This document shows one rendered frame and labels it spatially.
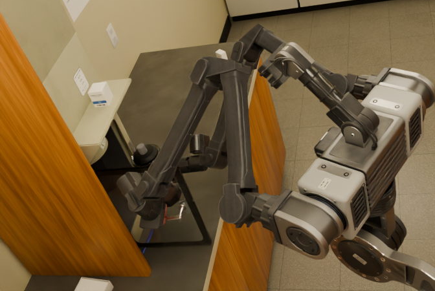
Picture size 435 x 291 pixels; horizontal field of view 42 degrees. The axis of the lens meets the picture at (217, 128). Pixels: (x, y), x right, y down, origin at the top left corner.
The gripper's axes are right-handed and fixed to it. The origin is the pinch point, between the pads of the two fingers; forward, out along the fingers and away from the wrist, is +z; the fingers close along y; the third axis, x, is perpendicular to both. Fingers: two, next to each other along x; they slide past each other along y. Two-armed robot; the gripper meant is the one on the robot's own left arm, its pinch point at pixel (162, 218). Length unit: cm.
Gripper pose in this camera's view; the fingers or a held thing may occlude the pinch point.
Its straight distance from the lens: 182.3
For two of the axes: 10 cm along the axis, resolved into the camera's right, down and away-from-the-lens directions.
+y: -1.1, 9.2, -3.8
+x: 9.4, -0.2, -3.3
